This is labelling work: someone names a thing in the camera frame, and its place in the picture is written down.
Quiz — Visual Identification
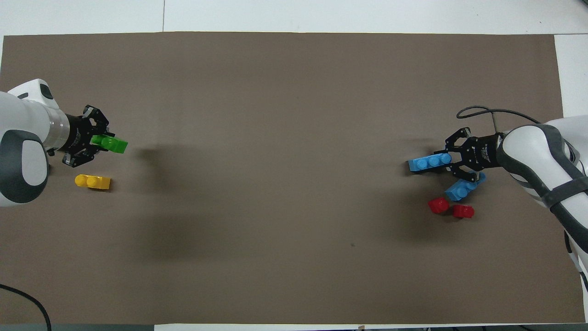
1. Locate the brown table mat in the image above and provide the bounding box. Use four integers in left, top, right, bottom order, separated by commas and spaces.
0, 31, 586, 325

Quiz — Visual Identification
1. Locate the yellow two-stud toy block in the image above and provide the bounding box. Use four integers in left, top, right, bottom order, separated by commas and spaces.
75, 174, 111, 190

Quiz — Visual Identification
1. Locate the blue three-stud toy block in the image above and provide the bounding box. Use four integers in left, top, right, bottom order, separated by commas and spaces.
408, 154, 452, 174
444, 172, 486, 201

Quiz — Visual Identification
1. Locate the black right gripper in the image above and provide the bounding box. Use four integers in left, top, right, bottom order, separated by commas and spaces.
434, 127, 504, 183

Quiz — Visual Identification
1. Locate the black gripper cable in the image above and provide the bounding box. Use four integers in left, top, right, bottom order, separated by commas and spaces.
0, 283, 52, 331
456, 106, 543, 135

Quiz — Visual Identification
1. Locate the green two-stud toy block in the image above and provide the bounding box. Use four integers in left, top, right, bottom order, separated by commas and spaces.
91, 135, 129, 154

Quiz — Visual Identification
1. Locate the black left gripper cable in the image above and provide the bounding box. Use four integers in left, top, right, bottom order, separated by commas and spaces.
0, 283, 52, 331

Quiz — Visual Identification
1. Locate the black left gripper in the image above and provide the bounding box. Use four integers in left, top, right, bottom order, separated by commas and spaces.
63, 104, 111, 167

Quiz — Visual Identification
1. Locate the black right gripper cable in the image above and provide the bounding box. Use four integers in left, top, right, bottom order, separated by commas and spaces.
456, 106, 543, 135

